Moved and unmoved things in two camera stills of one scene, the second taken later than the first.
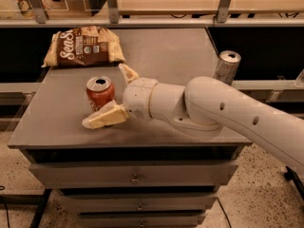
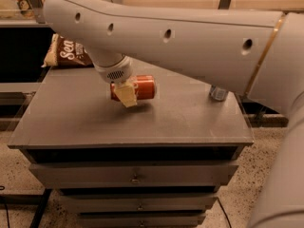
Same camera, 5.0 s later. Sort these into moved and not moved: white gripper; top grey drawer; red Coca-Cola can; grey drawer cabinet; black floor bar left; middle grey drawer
Moved: red Coca-Cola can; white gripper
Not moved: grey drawer cabinet; top grey drawer; middle grey drawer; black floor bar left
